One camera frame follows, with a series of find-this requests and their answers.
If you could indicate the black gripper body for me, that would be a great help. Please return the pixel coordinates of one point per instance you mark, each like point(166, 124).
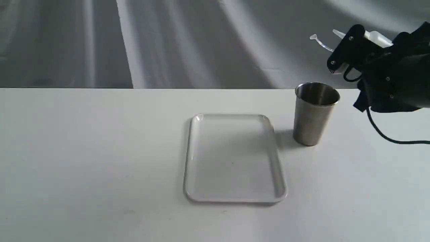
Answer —
point(397, 80)

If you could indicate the translucent squeeze bottle amber liquid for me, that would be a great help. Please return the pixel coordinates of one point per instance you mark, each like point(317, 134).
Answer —
point(373, 36)

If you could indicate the stainless steel cup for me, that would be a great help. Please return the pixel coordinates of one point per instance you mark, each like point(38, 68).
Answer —
point(313, 107)

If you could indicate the white rectangular plastic tray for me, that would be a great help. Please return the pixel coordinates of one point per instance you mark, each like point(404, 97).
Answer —
point(233, 158)

